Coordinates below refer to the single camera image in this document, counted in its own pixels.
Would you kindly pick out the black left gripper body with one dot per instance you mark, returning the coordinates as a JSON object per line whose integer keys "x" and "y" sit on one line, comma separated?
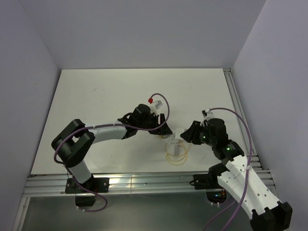
{"x": 151, "y": 122}

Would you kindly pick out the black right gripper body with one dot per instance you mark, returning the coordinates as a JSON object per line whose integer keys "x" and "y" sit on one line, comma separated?
{"x": 205, "y": 138}

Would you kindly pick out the white USB charger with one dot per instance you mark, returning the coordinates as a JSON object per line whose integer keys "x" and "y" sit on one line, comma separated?
{"x": 173, "y": 149}
{"x": 178, "y": 133}

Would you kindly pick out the white cube socket adapter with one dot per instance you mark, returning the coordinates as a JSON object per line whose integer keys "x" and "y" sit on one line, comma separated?
{"x": 170, "y": 139}

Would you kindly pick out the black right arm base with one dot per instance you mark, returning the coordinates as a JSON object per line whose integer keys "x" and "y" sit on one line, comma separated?
{"x": 205, "y": 182}

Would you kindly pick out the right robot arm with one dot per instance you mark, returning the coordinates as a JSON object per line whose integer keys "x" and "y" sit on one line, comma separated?
{"x": 234, "y": 174}

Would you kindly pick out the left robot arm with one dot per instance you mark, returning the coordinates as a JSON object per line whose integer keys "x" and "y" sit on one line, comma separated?
{"x": 73, "y": 143}

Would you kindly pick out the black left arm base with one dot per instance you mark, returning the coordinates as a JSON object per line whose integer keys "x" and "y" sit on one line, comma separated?
{"x": 97, "y": 185}

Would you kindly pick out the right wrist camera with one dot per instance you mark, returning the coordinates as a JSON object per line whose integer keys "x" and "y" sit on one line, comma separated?
{"x": 207, "y": 114}

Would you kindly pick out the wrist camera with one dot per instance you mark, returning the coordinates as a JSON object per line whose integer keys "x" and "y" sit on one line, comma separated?
{"x": 207, "y": 114}
{"x": 154, "y": 105}

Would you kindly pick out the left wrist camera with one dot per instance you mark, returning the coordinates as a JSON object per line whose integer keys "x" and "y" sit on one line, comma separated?
{"x": 154, "y": 105}

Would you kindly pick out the aluminium right rail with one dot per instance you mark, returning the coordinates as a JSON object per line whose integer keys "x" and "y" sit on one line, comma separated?
{"x": 255, "y": 162}

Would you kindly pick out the aluminium rail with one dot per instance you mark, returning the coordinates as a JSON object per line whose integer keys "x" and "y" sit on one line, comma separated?
{"x": 130, "y": 183}
{"x": 255, "y": 162}

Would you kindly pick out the aluminium front rail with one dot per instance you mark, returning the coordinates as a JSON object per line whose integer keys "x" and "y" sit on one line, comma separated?
{"x": 130, "y": 183}

